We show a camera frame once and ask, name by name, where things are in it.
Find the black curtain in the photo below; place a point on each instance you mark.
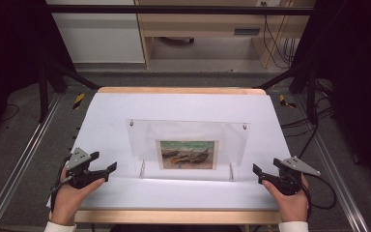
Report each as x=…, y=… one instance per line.
x=9, y=48
x=357, y=64

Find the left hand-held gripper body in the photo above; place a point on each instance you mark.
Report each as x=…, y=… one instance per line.
x=77, y=159

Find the clear acrylic photo frame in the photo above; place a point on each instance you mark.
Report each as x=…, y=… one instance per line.
x=190, y=154

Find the white cabinet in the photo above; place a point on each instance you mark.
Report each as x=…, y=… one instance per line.
x=99, y=38

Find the person's left hand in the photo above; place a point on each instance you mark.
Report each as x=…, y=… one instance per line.
x=66, y=203

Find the black horizontal frame bar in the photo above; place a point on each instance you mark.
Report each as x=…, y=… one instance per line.
x=174, y=9

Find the person's right hand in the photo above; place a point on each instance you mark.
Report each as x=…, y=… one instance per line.
x=291, y=208

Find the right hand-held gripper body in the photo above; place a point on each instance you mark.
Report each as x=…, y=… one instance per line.
x=291, y=180

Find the white work board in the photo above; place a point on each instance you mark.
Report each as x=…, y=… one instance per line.
x=109, y=129

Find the black metal stand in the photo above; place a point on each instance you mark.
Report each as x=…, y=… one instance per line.
x=311, y=96
x=43, y=93

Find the aluminium rail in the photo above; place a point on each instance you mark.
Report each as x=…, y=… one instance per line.
x=338, y=180
x=16, y=167

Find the yellow black tape strip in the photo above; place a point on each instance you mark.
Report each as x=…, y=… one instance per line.
x=283, y=101
x=78, y=101

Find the wooden desk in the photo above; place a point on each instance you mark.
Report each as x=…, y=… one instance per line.
x=199, y=24

